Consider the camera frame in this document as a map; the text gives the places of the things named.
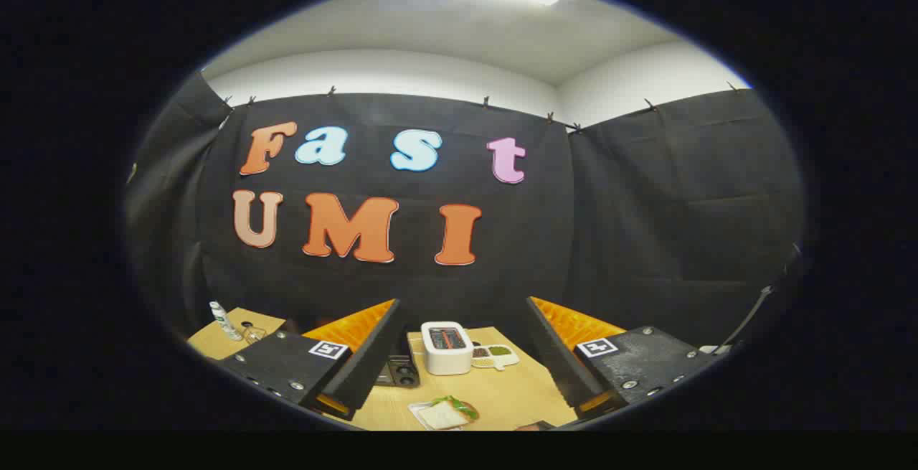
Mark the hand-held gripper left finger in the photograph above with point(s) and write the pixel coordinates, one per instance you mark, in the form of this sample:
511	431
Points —
369	355

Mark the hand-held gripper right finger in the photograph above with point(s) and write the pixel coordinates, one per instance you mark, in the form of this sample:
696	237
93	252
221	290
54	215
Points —
556	355

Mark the black toaster oven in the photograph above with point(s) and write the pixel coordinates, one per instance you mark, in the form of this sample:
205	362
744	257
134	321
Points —
401	373

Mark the sandwich with green lettuce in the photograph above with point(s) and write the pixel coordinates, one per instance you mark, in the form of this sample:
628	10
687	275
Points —
452	411

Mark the white pop-up toaster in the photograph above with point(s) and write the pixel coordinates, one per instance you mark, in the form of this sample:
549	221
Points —
446	359

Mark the white divided snack dish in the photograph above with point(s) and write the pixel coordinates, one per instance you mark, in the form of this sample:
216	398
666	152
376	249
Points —
495	355

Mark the white rectangular plate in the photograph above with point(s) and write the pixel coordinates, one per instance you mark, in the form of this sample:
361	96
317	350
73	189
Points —
416	410

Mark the white bottle with green label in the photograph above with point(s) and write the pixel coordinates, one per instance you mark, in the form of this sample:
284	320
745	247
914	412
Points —
224	321

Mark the dark thin rod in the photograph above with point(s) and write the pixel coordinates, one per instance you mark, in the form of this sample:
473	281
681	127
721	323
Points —
749	318

